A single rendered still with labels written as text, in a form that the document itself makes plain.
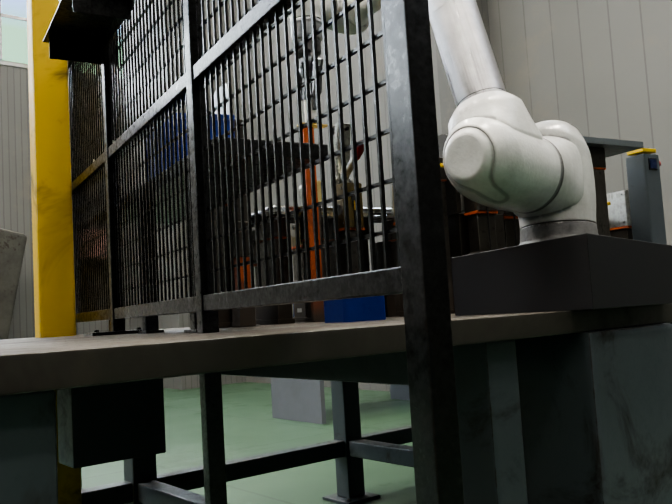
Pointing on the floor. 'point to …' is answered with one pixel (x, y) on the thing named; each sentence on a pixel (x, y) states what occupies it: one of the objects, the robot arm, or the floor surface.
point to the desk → (309, 399)
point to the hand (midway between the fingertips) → (311, 111)
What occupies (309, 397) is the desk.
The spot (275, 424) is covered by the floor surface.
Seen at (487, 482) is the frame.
